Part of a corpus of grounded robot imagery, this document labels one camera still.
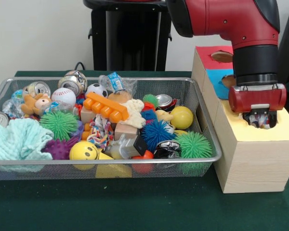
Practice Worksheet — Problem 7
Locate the silver wire mesh bin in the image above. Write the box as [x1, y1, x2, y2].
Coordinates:
[0, 77, 223, 180]

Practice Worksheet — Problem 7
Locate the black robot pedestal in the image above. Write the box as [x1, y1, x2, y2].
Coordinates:
[83, 0, 179, 72]

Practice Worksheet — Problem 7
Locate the mint green knitted cloth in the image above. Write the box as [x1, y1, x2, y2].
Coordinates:
[0, 118, 54, 161]

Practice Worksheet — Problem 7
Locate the dark green table cloth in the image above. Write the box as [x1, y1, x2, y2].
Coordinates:
[0, 70, 289, 231]

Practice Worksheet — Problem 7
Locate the orange plastic block toy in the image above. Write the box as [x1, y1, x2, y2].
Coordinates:
[83, 92, 130, 122]

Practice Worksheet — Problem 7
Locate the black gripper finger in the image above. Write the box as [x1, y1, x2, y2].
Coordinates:
[242, 112, 253, 125]
[267, 110, 278, 127]

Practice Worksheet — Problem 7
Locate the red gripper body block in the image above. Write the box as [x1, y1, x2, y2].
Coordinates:
[228, 84, 287, 114]

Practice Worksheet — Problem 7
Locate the colourful dotted cloth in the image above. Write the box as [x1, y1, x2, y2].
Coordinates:
[251, 114, 270, 128]

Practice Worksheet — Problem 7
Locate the wooden box with three holes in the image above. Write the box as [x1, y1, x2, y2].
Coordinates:
[191, 45, 289, 193]

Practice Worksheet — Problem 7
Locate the yellow smiley face ball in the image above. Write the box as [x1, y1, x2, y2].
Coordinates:
[68, 141, 99, 161]

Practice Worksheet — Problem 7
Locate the green spiky rubber ball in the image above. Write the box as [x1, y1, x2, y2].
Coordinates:
[39, 110, 78, 141]
[174, 131, 212, 159]

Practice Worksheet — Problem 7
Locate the blue spiky rubber ball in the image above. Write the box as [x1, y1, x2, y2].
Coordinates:
[141, 120, 178, 145]

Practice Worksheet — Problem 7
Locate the plain yellow ball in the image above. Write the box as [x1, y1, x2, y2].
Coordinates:
[170, 106, 194, 130]

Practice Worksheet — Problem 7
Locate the white baseball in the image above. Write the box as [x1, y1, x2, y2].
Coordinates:
[51, 88, 77, 108]

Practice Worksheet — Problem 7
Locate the brown teddy bear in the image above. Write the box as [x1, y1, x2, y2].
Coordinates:
[20, 93, 52, 115]

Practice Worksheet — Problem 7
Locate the cream fluffy cloth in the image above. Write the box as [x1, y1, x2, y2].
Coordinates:
[121, 99, 147, 128]

